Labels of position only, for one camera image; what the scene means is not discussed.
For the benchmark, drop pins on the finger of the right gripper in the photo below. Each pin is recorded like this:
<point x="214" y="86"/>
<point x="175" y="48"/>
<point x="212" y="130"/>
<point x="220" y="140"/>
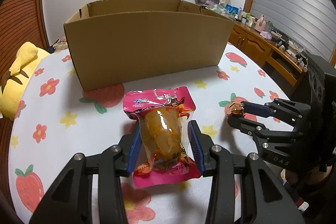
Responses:
<point x="258" y="131"/>
<point x="289" y="112"/>

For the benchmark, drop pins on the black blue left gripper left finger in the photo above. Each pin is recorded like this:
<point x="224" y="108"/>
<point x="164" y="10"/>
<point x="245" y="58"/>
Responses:
<point x="69" y="198"/>

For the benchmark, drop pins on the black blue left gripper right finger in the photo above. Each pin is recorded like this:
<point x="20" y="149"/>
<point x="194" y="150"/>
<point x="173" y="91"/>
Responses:
<point x="244" y="189"/>

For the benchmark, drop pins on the small brown snack packet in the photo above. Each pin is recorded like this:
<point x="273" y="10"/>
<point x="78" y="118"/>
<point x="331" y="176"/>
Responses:
<point x="235" y="109"/>

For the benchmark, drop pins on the pink braised egg packet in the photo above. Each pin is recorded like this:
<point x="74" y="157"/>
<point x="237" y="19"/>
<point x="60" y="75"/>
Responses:
<point x="163" y="115"/>

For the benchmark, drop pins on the person's hand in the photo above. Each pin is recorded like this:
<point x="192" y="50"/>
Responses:
<point x="307" y="178"/>

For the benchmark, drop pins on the wooden sideboard cabinet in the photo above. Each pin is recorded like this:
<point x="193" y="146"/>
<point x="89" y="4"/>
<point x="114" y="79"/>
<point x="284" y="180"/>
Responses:
<point x="265" y="54"/>

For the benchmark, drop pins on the floral white bed sheet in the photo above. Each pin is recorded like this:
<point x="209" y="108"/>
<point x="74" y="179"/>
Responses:
<point x="57" y="120"/>

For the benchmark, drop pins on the pink kettle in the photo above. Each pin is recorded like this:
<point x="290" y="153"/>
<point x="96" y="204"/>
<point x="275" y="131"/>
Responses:
<point x="260" y="24"/>

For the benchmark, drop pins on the grey window blind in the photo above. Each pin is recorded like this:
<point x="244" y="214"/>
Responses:
<point x="311" y="23"/>

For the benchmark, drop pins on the yellow plush pillow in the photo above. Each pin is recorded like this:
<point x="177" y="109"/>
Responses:
<point x="15" y="80"/>

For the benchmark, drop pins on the brown cardboard box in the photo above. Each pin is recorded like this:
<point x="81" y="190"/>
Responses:
<point x="118" y="41"/>

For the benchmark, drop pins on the wooden louvred wardrobe door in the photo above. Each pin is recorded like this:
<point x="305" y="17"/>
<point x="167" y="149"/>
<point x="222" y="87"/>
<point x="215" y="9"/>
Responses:
<point x="21" y="21"/>

